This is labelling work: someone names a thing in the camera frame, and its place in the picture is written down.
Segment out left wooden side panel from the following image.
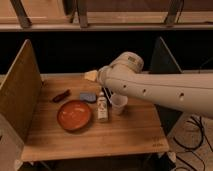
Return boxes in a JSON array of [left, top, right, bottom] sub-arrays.
[[0, 39, 42, 141]]

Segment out wooden shelf rack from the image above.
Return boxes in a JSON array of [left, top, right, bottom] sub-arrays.
[[0, 0, 213, 32]]

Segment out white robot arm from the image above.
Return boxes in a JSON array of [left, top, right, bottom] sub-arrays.
[[84, 52, 213, 119]]

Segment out white squeeze bottle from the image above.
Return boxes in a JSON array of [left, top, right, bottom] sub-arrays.
[[97, 92, 108, 122]]

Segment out translucent plastic cup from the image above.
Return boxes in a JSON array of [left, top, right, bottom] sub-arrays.
[[110, 94, 128, 115]]

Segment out blue sponge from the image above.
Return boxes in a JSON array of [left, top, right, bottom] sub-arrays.
[[79, 93, 97, 103]]

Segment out black floor cables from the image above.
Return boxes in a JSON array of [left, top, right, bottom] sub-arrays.
[[169, 114, 213, 171]]

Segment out right dark side panel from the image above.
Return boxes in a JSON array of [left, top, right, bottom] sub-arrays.
[[149, 37, 182, 135]]

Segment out orange ceramic bowl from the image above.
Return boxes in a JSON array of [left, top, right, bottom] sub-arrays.
[[57, 100, 92, 131]]

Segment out dark red chili pepper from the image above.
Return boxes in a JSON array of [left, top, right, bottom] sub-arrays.
[[52, 89, 71, 103]]

